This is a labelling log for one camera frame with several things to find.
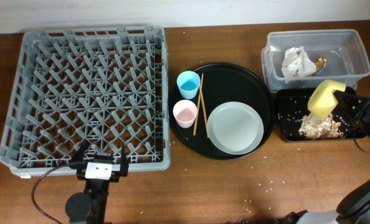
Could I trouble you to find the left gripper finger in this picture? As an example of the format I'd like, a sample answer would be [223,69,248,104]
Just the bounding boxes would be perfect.
[120,144,129,177]
[69,139,88,163]

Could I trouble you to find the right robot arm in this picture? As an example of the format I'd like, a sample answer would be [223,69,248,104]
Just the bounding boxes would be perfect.
[279,80,370,223]

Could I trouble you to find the blue plastic cup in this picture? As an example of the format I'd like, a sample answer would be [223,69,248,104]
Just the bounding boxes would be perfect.
[176,71,201,100]

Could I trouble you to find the grey plate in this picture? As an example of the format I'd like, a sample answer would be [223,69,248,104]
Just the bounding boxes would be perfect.
[207,101,264,155]

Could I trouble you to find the round black tray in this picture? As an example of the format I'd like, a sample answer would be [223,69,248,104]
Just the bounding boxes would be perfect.
[169,63,275,160]

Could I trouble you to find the wooden chopstick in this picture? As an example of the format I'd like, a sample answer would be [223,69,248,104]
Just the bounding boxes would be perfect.
[199,83,210,139]
[193,73,204,136]

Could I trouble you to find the clear plastic bin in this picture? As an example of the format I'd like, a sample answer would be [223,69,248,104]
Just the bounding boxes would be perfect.
[262,29,370,93]

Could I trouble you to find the food scraps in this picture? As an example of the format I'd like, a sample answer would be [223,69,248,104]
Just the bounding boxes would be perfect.
[298,113,345,140]

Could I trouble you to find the gold foil wrapper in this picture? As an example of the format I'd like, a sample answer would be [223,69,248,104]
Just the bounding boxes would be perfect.
[312,57,327,77]

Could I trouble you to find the white paper napkin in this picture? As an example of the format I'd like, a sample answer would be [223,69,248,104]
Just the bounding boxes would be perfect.
[281,46,316,78]

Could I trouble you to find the black rectangular waste tray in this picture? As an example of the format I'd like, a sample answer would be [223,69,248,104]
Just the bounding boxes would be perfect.
[275,88,366,142]

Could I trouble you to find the grey dishwasher rack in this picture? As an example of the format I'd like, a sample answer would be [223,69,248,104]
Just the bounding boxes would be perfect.
[0,26,171,179]

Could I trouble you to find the yellow plastic bowl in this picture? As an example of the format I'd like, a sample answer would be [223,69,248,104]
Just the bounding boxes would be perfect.
[307,80,346,119]

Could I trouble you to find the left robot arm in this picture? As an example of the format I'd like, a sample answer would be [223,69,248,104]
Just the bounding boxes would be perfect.
[65,140,129,223]

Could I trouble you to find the pink plastic cup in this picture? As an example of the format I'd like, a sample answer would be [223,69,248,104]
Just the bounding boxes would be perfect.
[173,100,197,128]

